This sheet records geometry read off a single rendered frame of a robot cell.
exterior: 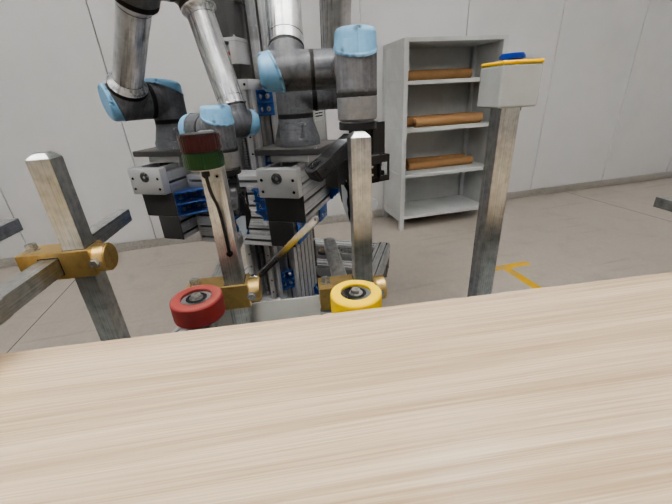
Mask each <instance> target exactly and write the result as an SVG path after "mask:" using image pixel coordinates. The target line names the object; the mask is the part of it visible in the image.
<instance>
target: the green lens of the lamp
mask: <svg viewBox="0 0 672 504"><path fill-rule="evenodd" d="M181 157H182V161H183V166H184V169H185V170H206V169H213V168H218V167H221V166H224V165H225V160H224V155H223V150H222V149H221V150H220V151H217V152H213V153H206V154H194V155H185V154H182V153H181Z"/></svg>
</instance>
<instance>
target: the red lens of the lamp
mask: <svg viewBox="0 0 672 504"><path fill-rule="evenodd" d="M177 140H178V144H179V149H180V152H182V153H194V152H206V151H213V150H218V149H221V148H222V144H221V139H220V133H219V132H217V133H215V134H209V135H200V136H179V135H178V136H177Z"/></svg>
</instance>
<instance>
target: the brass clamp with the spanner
mask: <svg viewBox="0 0 672 504"><path fill-rule="evenodd" d="M199 280H200V282H201V284H200V285H214V286H217V287H219V288H220V289H221V290H222V293H223V297H224V302H225V306H226V310H229V309H238V308H247V307H251V305H252V302H260V301H261V300H262V284H261V279H260V277H259V276H255V277H250V274H249V273H247V274H245V278H244V283H243V284H233V285H224V280H223V276H219V277H209V278H200V279H199Z"/></svg>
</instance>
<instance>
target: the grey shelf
mask: <svg viewBox="0 0 672 504"><path fill-rule="evenodd" d="M508 40H509V35H472V36H433V37H404V38H402V39H399V40H397V41H394V42H391V43H389V44H386V45H384V46H383V121H385V153H388V154H390V159H389V180H385V181H383V217H388V213H389V214H390V215H391V216H393V217H394V218H395V219H396V220H398V230H400V231H401V230H404V219H411V218H418V217H426V216H433V215H440V214H447V213H454V212H462V211H469V210H476V209H478V206H479V198H480V190H481V182H482V174H483V166H484V158H485V150H486V141H487V133H488V125H489V117H490V109H491V108H479V107H477V104H478V94H479V85H480V76H481V69H482V67H481V65H482V64H485V63H491V62H497V61H500V60H499V56H501V54H506V53H507V47H508ZM470 57H471V58H470ZM469 67H470V68H472V76H471V78H454V79H436V80H417V81H408V72H409V71H411V70H432V69H452V68H469ZM467 88H468V89H467ZM466 98H467V99H466ZM465 109H466V110H465ZM463 112H472V113H473V112H482V113H483V119H482V121H481V122H479V123H467V124H454V125H441V126H429V127H416V128H414V127H407V116H421V115H435V114H449V113H463ZM463 130H464V131H463ZM462 140H463V141H462ZM461 151H462V152H461ZM460 153H465V155H466V156H468V155H472V157H473V162H472V163H470V164H462V165H453V166H444V167H436V168H427V169H418V170H410V171H407V170H406V158H417V157H428V156H439V155H449V154H460ZM459 172H460V173H459ZM458 182H459V183H458ZM457 193H458V194H457Z"/></svg>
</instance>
